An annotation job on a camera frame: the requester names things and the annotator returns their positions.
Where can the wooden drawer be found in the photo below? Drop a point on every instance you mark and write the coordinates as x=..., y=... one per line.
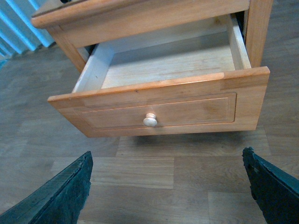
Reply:
x=190, y=78

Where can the white pleated curtain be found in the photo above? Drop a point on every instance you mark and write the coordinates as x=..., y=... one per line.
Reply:
x=17, y=34

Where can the wooden nightstand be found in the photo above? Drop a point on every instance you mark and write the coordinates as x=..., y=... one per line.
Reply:
x=80, y=23

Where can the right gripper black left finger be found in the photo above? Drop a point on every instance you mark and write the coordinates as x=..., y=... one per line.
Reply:
x=59, y=201

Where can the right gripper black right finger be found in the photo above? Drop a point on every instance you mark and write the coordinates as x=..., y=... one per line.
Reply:
x=275, y=191

